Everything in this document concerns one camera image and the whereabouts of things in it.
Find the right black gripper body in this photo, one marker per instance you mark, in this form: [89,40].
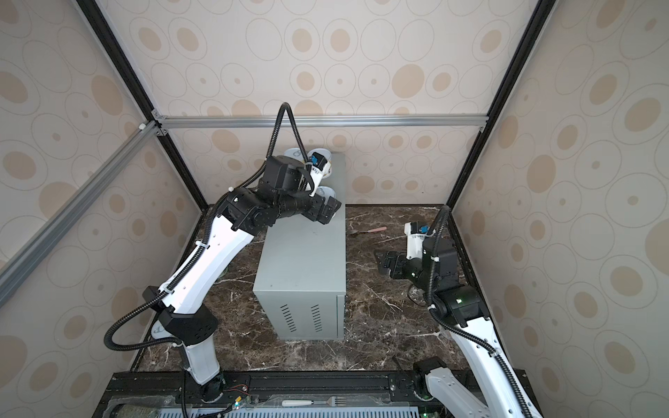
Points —
[405,269]

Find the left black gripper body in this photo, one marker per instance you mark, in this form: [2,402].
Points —
[301,202]

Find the pink can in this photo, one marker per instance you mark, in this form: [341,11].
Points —
[326,192]

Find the yellow can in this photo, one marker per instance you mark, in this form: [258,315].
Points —
[320,159]
[294,153]

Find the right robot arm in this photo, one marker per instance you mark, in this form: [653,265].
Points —
[462,312]

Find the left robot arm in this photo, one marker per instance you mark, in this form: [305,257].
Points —
[179,302]

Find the grey metal cabinet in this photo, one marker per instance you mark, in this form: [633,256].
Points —
[301,280]

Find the horizontal aluminium bar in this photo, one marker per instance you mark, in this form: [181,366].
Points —
[327,121]

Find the green can lower left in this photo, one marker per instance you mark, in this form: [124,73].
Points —
[158,331]

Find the diagonal aluminium bar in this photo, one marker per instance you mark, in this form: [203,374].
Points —
[29,256]

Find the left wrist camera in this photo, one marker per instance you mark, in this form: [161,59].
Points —
[317,179]

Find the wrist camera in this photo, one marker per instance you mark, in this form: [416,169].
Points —
[317,179]
[416,234]

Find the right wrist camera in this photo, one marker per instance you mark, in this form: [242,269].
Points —
[416,234]

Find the pink handled tool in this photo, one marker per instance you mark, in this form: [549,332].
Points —
[374,230]

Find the white handled fork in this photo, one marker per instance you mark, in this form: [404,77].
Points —
[333,402]

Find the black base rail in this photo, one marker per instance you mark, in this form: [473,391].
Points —
[260,394]

